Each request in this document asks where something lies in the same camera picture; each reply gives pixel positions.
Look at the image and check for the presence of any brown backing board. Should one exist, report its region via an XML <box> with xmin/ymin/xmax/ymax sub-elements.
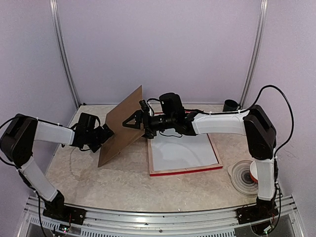
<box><xmin>98</xmin><ymin>86</ymin><xmax>144</xmax><ymax>167</ymax></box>

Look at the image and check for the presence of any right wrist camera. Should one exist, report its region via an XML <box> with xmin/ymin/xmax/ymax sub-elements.
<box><xmin>139</xmin><ymin>100</ymin><xmax>152</xmax><ymax>116</ymax></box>

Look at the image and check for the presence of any clear glass plate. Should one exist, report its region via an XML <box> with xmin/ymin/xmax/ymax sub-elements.
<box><xmin>227</xmin><ymin>160</ymin><xmax>258</xmax><ymax>197</ymax></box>

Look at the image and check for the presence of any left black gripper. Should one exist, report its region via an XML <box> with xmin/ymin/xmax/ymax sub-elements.
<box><xmin>86</xmin><ymin>123</ymin><xmax>114</xmax><ymax>153</ymax></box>

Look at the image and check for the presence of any dark green mug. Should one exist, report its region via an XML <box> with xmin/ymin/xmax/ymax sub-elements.
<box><xmin>223</xmin><ymin>99</ymin><xmax>240</xmax><ymax>112</ymax></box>

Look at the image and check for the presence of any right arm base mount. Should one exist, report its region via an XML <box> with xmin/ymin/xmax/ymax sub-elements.
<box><xmin>236</xmin><ymin>205</ymin><xmax>278</xmax><ymax>225</ymax></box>

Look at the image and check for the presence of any front aluminium rail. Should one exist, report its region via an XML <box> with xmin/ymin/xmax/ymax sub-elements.
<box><xmin>17</xmin><ymin>196</ymin><xmax>304</xmax><ymax>237</ymax></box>

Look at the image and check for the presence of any red wooden picture frame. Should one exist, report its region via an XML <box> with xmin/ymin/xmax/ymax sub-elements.
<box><xmin>147</xmin><ymin>111</ymin><xmax>223</xmax><ymax>177</ymax></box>

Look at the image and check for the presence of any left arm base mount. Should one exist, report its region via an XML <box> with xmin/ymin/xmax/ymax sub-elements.
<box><xmin>43</xmin><ymin>206</ymin><xmax>87</xmax><ymax>225</ymax></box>

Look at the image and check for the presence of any right aluminium post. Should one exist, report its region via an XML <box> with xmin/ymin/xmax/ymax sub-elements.
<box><xmin>239</xmin><ymin>0</ymin><xmax>268</xmax><ymax>107</ymax></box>

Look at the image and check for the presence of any white orange bowl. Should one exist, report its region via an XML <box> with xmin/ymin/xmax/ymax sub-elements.
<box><xmin>249</xmin><ymin>161</ymin><xmax>258</xmax><ymax>183</ymax></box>

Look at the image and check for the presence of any cat and books photo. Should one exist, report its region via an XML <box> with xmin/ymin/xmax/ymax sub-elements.
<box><xmin>150</xmin><ymin>130</ymin><xmax>219</xmax><ymax>171</ymax></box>

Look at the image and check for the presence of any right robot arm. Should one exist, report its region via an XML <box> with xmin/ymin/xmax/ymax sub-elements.
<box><xmin>122</xmin><ymin>92</ymin><xmax>283</xmax><ymax>221</ymax></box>

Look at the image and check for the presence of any left aluminium post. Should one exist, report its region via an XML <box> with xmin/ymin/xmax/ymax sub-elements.
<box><xmin>49</xmin><ymin>0</ymin><xmax>81</xmax><ymax>109</ymax></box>

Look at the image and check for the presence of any aluminium post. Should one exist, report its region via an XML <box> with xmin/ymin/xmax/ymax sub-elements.
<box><xmin>239</xmin><ymin>0</ymin><xmax>268</xmax><ymax>107</ymax></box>
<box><xmin>49</xmin><ymin>0</ymin><xmax>81</xmax><ymax>109</ymax></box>

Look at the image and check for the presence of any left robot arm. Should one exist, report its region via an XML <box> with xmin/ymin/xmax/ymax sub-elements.
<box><xmin>0</xmin><ymin>113</ymin><xmax>114</xmax><ymax>220</ymax></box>

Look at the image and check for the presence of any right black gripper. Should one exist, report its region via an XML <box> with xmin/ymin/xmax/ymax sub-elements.
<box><xmin>121</xmin><ymin>110</ymin><xmax>175</xmax><ymax>139</ymax></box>

